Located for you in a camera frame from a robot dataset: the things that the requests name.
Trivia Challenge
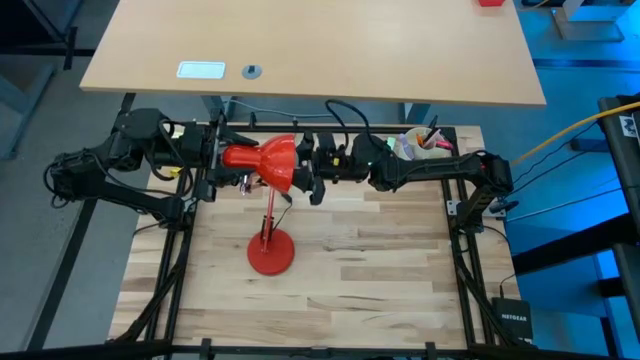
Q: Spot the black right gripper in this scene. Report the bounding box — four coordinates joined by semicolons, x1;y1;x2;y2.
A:
291;130;372;207

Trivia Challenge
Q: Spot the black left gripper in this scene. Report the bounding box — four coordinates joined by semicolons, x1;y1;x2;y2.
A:
177;117;260;202

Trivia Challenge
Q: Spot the red desk lamp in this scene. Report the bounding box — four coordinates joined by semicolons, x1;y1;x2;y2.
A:
222;133;299;277

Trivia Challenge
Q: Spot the white rectangular desk plate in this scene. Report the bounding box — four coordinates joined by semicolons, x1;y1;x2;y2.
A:
175;60;227;81

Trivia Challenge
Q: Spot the purple marker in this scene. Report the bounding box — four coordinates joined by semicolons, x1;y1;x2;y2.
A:
398;133;416;161

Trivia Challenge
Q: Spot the beige wooden desk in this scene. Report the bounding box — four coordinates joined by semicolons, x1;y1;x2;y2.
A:
79;0;547;108

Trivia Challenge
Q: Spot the white pen cup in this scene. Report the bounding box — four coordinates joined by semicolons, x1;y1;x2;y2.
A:
397;126;450;162

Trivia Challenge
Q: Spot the black diagonal floor strut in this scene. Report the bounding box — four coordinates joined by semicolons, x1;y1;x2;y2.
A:
27;199;99;351

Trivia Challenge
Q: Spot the black floor beam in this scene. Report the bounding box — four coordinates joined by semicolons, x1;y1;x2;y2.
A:
512;212;640;277

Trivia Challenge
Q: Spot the gray cable under desk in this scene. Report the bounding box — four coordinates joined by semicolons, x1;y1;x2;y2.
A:
227;98;331;121

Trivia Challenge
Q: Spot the black metal table frame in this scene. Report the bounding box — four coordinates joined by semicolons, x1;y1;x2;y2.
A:
104;113;539;360

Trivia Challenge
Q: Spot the thin black floor cable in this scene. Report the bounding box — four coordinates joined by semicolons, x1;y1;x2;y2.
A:
512;119;601;187

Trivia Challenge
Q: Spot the black Netgear network switch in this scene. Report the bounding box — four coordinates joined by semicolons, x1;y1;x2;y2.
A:
491;297;535;345

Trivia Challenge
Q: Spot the yellow cable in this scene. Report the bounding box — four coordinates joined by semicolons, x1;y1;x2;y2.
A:
509;99;640;167

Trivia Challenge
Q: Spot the gray pedestal base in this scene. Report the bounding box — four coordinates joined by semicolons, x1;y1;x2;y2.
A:
549;0;626;42

